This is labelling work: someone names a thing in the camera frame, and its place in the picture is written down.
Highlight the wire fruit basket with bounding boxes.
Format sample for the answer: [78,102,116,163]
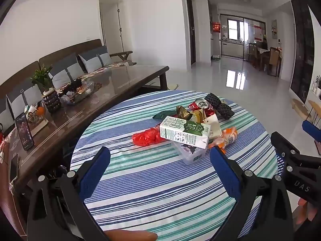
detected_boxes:
[25,104,48,125]

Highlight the gold foil wrapper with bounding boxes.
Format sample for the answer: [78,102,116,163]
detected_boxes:
[176,105,193,119]

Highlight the dark wooden coffee table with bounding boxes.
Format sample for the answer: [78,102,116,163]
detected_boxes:
[0,65,170,206]

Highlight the brown wooden sofa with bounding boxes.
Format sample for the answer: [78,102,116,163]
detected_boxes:
[0,39,137,136]

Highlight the potted plant in black pot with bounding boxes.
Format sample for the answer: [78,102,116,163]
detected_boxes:
[30,64,62,113]

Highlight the clear plastic container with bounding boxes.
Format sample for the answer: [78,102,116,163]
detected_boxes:
[173,141,208,165]

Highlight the striped tablecloth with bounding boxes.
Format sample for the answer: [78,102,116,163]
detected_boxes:
[70,90,280,241]

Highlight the wooden dining chair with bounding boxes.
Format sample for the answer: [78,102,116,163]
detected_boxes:
[248,43,259,67]
[267,46,282,77]

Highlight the orange and white wrapper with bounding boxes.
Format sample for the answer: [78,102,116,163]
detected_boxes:
[207,127,238,153]

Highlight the light wooden stool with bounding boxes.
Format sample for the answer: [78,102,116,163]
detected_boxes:
[291,98,310,121]

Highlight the black foam net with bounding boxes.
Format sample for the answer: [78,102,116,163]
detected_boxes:
[217,103,235,120]
[203,93,222,109]

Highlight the person's left hand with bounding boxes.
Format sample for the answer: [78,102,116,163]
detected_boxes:
[104,230,158,241]

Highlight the dark entrance door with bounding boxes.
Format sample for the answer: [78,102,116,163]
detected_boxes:
[186,0,196,67]

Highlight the black television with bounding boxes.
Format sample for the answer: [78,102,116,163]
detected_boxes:
[290,0,315,103]

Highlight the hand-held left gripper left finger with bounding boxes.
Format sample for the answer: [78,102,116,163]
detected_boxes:
[26,146,112,241]

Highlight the yellow food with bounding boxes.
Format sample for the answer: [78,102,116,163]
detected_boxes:
[192,110,205,123]

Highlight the glass sliding door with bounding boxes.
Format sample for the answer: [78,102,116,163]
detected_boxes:
[219,14,266,61]

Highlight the dark green wrapper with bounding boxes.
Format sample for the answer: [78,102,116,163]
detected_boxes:
[152,110,177,119]

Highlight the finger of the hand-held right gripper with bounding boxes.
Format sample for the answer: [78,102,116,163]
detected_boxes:
[302,120,321,143]
[270,131,301,176]

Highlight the green and white milk carton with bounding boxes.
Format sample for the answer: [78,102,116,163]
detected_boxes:
[159,115,209,149]

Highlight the glass snack tray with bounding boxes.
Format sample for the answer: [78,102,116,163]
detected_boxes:
[59,78,103,104]

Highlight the white paper packaging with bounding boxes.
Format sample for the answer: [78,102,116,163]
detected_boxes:
[203,113,222,138]

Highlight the grey and white cushion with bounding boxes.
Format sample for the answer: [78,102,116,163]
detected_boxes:
[49,53,86,88]
[6,78,43,121]
[79,46,112,73]

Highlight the red plastic bag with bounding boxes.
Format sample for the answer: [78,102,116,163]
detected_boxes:
[132,128,166,146]

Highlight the black smartphone on stand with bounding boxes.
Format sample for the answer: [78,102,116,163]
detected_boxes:
[15,112,35,151]

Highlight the crushed red soda can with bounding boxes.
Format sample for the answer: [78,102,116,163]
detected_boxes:
[188,98,215,117]

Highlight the person's right hand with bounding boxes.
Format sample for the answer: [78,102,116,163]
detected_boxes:
[292,198,321,231]

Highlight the wooden dining table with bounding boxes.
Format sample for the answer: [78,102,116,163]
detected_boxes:
[258,47,282,71]

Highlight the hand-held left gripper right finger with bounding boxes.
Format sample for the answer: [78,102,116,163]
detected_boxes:
[209,146,294,241]

